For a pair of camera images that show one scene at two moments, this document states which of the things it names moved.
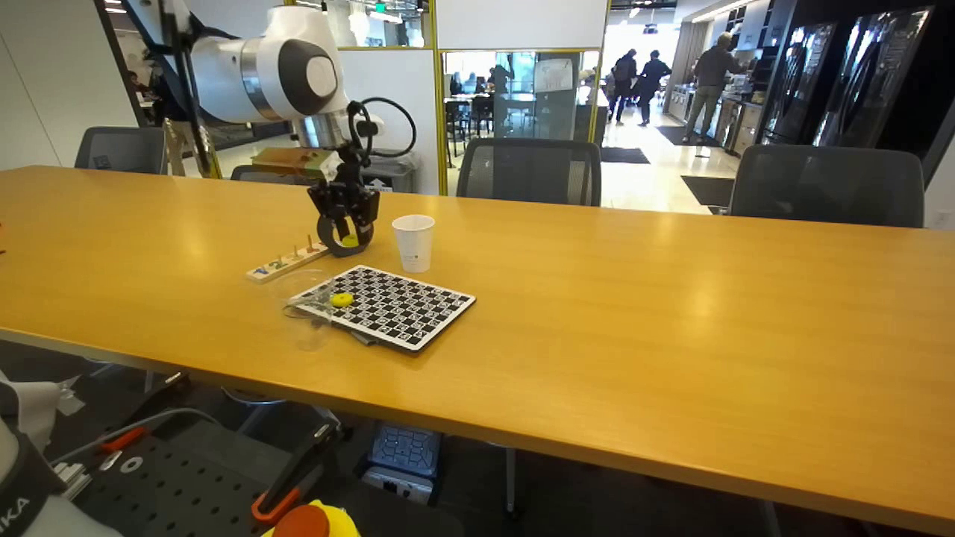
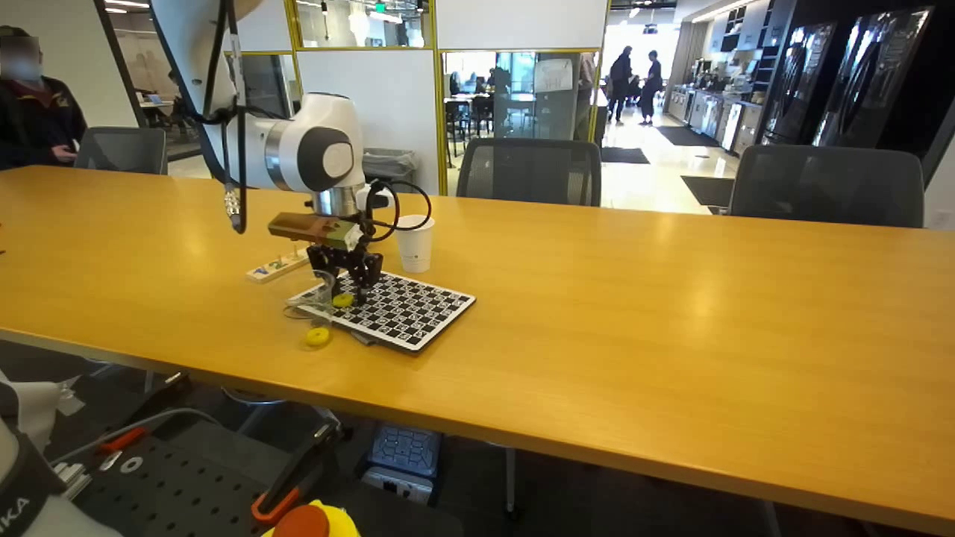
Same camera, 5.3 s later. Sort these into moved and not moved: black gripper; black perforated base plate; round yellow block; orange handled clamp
Moved: black gripper
Not moved: orange handled clamp; round yellow block; black perforated base plate
